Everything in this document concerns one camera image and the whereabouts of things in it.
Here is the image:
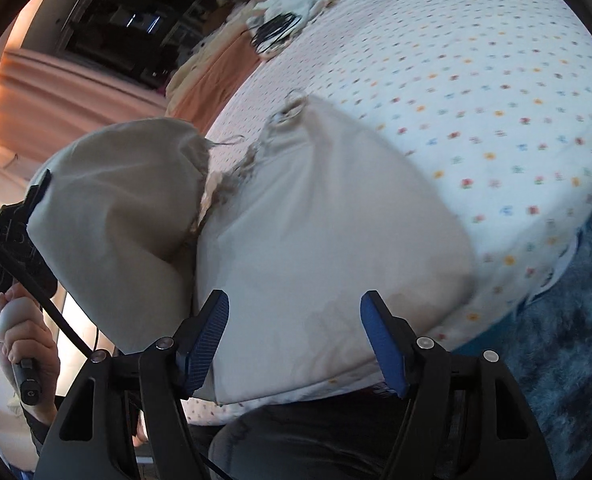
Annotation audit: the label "pink curtain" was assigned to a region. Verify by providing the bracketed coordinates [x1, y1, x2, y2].
[0, 49, 178, 162]

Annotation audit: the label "orange blanket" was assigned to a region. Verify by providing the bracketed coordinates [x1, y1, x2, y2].
[175, 35, 263, 117]

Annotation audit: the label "blue shaggy rug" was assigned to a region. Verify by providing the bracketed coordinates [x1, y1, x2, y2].
[451, 195, 592, 480]

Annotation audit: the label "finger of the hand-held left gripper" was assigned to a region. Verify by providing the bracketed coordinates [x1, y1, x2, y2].
[25, 169, 53, 211]

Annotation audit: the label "floral print bed sheet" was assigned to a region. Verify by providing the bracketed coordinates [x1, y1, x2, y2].
[183, 0, 592, 427]

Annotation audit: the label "bundle of black cables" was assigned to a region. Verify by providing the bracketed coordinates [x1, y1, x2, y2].
[248, 12, 303, 57]

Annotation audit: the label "crumpled white cloth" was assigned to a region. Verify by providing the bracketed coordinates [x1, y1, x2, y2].
[255, 0, 349, 28]

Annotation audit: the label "beige jacket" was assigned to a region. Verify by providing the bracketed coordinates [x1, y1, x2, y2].
[26, 92, 478, 407]

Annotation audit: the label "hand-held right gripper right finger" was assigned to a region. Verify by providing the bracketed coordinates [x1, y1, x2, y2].
[359, 290, 558, 480]

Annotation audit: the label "dark window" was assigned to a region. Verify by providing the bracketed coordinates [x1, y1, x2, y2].
[65, 0, 257, 88]

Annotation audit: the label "dark grey pants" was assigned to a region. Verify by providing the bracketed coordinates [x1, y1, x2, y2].
[190, 399, 413, 480]

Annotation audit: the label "person's left forearm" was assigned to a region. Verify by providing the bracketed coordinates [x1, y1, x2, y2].
[18, 402, 66, 461]

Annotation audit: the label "person's left hand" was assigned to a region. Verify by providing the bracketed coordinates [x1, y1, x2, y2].
[0, 285, 63, 423]

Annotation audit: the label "beige comforter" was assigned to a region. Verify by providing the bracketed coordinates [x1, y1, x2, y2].
[165, 0, 259, 111]

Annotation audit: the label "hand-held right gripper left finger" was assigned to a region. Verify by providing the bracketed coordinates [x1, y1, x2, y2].
[35, 289, 231, 480]

